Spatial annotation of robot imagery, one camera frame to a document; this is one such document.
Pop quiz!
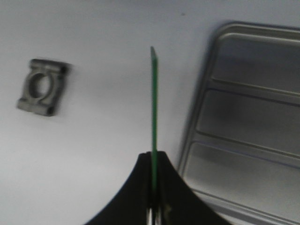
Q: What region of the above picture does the green perforated circuit board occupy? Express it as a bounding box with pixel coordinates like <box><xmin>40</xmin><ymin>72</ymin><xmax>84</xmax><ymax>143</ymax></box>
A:
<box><xmin>150</xmin><ymin>46</ymin><xmax>158</xmax><ymax>210</ymax></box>

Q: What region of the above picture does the grey metal clamp block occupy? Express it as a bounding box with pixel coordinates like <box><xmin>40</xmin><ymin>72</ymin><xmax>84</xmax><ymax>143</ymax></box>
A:
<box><xmin>16</xmin><ymin>59</ymin><xmax>70</xmax><ymax>116</ymax></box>

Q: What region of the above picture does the silver metal tray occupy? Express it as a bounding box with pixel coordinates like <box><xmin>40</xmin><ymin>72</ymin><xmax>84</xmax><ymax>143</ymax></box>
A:
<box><xmin>179</xmin><ymin>22</ymin><xmax>300</xmax><ymax>225</ymax></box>

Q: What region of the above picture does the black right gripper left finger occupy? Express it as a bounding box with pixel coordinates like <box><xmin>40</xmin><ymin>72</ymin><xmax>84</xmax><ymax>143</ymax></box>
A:
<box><xmin>86</xmin><ymin>152</ymin><xmax>151</xmax><ymax>225</ymax></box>

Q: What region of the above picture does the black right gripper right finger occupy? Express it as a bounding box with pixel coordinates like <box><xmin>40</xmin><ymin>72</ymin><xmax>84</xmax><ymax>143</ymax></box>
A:
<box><xmin>157</xmin><ymin>151</ymin><xmax>229</xmax><ymax>225</ymax></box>

